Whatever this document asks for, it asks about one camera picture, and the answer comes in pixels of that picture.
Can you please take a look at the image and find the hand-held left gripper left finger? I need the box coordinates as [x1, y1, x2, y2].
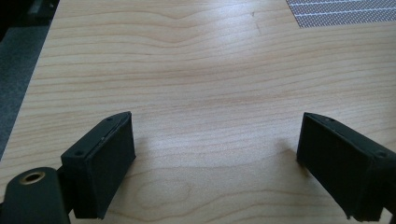
[60, 110, 137, 220]

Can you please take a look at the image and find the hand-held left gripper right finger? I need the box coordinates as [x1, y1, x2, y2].
[295, 111, 396, 223]

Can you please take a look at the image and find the grey woven striped mat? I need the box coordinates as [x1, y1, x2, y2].
[285, 0, 396, 29]

